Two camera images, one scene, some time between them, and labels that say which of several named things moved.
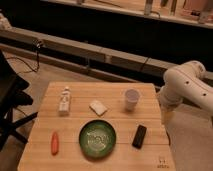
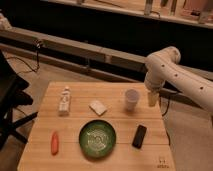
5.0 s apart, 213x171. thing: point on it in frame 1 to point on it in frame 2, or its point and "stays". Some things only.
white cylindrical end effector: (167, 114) to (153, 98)
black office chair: (12, 97) stays
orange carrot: (54, 143) stays
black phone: (139, 136) stays
